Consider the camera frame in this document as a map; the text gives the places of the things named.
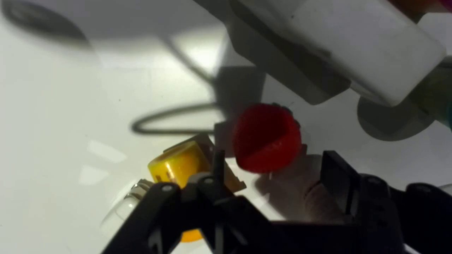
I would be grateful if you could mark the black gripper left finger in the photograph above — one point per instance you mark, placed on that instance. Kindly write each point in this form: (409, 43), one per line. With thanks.
(206, 221)

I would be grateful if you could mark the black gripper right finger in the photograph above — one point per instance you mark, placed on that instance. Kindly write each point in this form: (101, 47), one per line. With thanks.
(389, 221)

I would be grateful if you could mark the small red cap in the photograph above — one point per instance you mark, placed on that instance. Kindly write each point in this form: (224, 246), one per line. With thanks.
(265, 139)

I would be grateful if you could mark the yellow dough tub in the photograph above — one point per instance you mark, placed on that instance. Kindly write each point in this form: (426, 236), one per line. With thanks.
(180, 164)

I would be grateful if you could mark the white bottle red label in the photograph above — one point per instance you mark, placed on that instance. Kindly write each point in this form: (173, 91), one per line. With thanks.
(357, 43)

